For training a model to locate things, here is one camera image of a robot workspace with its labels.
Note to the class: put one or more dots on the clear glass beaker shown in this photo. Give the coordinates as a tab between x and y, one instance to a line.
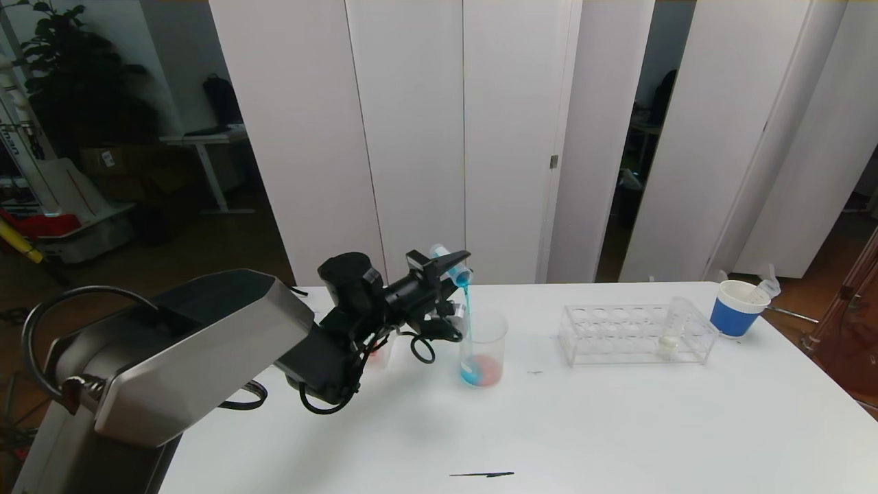
483	370

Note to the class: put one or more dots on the white platform with board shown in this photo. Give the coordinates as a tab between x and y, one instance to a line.
75	204

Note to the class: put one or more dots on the test tube with red pigment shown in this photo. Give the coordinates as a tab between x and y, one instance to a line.
765	285

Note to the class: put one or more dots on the test tube with blue pigment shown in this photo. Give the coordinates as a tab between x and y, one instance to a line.
461	276

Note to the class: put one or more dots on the red box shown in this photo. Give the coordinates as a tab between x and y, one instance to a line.
48	225

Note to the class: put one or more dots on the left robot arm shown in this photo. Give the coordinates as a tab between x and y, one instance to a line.
206	343

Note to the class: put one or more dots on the blue and white paper cup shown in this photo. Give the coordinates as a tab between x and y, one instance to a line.
730	319

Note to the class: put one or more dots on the cardboard box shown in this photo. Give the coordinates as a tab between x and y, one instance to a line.
113	162

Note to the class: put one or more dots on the dark green potted plant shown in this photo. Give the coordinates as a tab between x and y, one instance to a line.
82	89

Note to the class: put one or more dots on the white folding screen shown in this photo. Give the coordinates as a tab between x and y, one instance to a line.
720	137
411	137

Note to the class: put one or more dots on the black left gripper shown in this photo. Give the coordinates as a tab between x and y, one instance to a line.
420	268

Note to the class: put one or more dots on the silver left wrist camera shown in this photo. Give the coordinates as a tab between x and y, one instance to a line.
458	317

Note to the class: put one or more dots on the test tube with pale yellow pigment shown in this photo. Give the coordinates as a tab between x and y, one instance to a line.
667	343

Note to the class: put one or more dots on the white standing desk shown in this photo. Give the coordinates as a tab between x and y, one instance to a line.
206	139

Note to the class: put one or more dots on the black backpack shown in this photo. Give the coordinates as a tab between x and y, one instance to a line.
221	101

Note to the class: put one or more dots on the clear acrylic test tube rack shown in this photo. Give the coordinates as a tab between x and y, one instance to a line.
381	357
617	343

